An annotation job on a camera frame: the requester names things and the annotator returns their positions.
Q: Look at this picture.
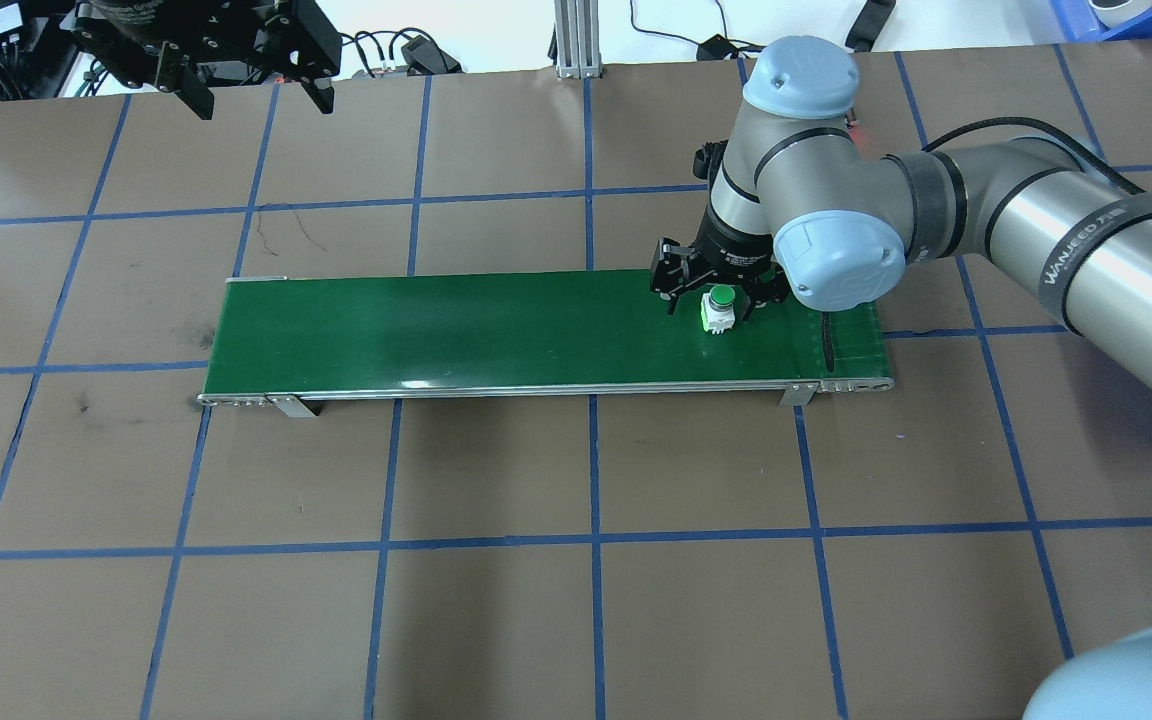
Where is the green push button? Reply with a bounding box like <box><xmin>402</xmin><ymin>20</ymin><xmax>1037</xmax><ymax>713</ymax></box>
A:
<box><xmin>699</xmin><ymin>284</ymin><xmax>740</xmax><ymax>337</ymax></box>

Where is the black power adapter brick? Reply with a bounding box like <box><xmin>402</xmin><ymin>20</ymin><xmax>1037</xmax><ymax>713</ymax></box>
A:
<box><xmin>401</xmin><ymin>35</ymin><xmax>464</xmax><ymax>77</ymax></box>
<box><xmin>844</xmin><ymin>0</ymin><xmax>899</xmax><ymax>53</ymax></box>

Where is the black box with white label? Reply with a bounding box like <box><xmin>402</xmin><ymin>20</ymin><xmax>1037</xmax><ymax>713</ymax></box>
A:
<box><xmin>0</xmin><ymin>0</ymin><xmax>77</xmax><ymax>101</ymax></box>

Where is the small black box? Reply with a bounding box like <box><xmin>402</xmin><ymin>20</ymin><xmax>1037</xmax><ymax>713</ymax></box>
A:
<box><xmin>699</xmin><ymin>35</ymin><xmax>759</xmax><ymax>63</ymax></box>

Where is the green belt conveyor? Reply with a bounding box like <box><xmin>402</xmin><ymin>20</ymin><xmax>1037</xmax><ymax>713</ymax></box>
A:
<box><xmin>198</xmin><ymin>270</ymin><xmax>895</xmax><ymax>419</ymax></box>

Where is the white printed mug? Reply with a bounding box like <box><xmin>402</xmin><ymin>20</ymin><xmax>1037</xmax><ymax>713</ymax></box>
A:
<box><xmin>1089</xmin><ymin>0</ymin><xmax>1152</xmax><ymax>28</ymax></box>

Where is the aluminium profile post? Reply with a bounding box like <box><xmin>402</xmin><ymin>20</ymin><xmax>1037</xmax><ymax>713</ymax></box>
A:
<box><xmin>554</xmin><ymin>0</ymin><xmax>604</xmax><ymax>80</ymax></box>

